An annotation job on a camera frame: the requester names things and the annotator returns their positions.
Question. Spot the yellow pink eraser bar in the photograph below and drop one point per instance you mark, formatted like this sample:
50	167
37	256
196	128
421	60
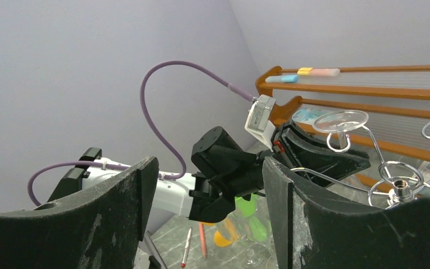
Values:
318	72

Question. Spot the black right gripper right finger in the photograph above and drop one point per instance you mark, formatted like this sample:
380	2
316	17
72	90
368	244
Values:
316	228

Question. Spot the orange plastic goblet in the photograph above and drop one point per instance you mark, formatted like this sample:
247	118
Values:
226	233

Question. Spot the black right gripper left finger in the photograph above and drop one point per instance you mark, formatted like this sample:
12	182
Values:
98	227

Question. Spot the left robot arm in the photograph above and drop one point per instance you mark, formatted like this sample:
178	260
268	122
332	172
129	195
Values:
227	173

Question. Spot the orange wooden shelf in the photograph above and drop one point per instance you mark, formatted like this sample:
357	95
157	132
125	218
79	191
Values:
397	99

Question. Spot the clear wide wine glass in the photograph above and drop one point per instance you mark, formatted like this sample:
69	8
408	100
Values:
252	254

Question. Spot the red pen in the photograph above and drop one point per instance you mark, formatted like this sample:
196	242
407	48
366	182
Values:
203	244

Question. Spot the silver red-tipped pen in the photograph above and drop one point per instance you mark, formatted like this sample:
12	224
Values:
186	248

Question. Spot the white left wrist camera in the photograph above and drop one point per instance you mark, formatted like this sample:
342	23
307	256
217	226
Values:
258	123

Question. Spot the chrome wine glass rack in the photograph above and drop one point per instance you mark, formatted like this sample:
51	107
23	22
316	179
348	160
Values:
400	182

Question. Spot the clear stemmed wine glass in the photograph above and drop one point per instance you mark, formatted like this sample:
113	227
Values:
340	123

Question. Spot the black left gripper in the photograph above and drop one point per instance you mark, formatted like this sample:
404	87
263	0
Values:
295	148

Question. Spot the green plastic goblet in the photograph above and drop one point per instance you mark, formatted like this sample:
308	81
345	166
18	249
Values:
249	218

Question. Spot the blue eraser bar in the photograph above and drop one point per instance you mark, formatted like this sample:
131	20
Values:
286	79

